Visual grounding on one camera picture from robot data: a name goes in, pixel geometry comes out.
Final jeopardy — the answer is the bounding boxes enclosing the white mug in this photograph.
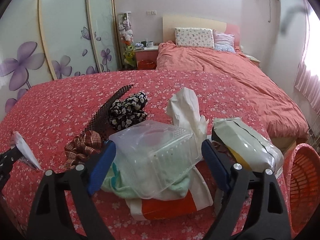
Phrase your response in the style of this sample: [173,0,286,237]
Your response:
[146,41,154,48]

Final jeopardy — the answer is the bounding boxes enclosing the black checkered mesh mat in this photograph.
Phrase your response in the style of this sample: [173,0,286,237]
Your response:
[83,85,133,133]

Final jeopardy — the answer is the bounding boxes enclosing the orange plastic laundry basket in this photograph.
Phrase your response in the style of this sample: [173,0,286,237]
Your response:
[283,143,319,238]

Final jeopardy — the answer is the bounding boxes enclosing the right bedside table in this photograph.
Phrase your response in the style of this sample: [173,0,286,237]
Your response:
[245,54,260,68]

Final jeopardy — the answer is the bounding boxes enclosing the crumpled white tissue paper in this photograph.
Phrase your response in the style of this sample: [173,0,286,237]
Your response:
[166,87,209,155]

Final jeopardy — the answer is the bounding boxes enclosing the brown plaid scrunchie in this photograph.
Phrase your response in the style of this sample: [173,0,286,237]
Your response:
[65,130,103,170]

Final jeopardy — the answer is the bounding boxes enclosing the black white floral scrunchie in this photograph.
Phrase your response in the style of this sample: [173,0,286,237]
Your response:
[108,92,148,131]

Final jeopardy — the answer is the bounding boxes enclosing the green plush toy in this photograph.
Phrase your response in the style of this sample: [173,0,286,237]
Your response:
[123,45,136,68]

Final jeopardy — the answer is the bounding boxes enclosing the light green cloth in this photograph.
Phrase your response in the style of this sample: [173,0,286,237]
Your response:
[100,163,192,201]

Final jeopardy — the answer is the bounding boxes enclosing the pink bedside table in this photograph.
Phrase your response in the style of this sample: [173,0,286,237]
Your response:
[135,46,158,66]

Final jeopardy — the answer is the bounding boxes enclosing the red small bin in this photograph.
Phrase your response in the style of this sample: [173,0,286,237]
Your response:
[137,60,156,70]

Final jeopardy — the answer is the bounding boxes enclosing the silver snack bag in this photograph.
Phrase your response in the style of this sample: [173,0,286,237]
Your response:
[212,118,284,178]

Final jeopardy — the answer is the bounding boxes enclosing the salmon pink duvet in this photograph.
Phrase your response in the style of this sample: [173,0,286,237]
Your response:
[157,41,308,139]

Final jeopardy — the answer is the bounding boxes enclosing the wardrobe with purple flowers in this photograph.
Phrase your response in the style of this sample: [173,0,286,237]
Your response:
[1,0,120,116]

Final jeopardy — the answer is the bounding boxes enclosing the clear plastic food container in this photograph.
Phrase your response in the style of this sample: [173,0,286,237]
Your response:
[109,120,202,199]

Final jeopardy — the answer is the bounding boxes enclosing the plush toy hanging organizer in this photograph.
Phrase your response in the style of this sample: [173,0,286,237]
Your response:
[117,11,133,46]

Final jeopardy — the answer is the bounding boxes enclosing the beige pink headboard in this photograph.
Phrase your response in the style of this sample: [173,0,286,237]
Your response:
[162,15,240,46]

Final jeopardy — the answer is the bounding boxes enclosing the white wall socket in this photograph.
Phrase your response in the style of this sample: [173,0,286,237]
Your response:
[146,10,157,15]

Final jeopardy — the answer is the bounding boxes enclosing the pink striped pillow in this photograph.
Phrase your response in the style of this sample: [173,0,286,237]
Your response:
[214,31,235,54]

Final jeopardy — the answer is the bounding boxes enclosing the pink curtain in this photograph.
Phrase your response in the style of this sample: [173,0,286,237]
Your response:
[294,62,319,114]

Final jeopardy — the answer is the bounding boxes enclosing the orange white paper cup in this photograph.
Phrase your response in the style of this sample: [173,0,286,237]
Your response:
[126,167,213,221]

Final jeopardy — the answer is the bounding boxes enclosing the white floral pillow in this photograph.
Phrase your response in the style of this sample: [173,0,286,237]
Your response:
[175,28,214,49]

